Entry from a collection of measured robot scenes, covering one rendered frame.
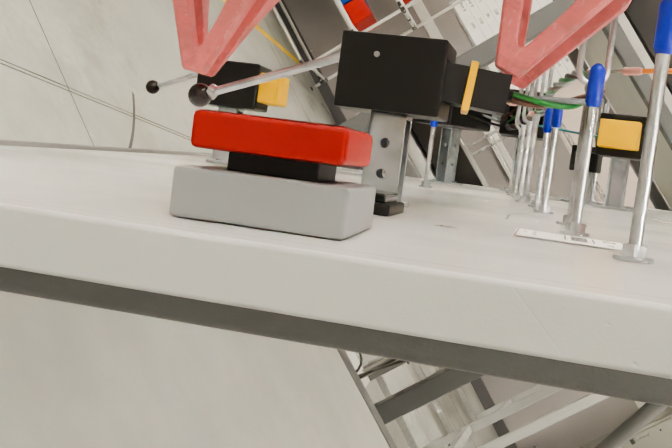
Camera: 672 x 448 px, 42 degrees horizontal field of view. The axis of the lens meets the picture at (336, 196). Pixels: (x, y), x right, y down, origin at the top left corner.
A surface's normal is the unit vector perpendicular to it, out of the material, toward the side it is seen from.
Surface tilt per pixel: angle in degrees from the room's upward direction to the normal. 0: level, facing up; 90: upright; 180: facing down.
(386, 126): 93
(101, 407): 0
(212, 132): 90
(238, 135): 90
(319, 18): 90
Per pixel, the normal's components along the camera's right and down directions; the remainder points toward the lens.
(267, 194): -0.19, 0.03
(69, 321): 0.86, -0.48
